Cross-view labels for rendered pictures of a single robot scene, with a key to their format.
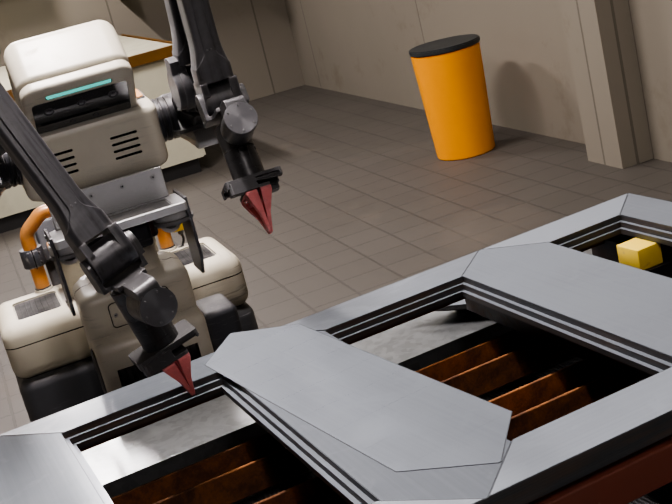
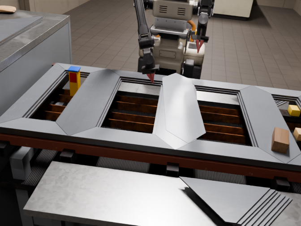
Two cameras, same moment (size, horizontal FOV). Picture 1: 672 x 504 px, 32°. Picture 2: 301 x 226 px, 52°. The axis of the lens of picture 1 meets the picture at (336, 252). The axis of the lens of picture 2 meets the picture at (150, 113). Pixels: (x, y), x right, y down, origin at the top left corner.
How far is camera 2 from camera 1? 0.45 m
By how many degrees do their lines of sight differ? 26
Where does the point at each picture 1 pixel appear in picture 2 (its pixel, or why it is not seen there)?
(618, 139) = not seen: outside the picture
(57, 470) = (109, 84)
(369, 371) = (190, 102)
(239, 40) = not seen: outside the picture
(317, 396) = (173, 100)
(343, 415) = (172, 109)
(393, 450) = (171, 124)
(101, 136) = (175, 6)
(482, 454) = (187, 138)
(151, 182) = (182, 24)
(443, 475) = (173, 137)
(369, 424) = (174, 115)
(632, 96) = not seen: outside the picture
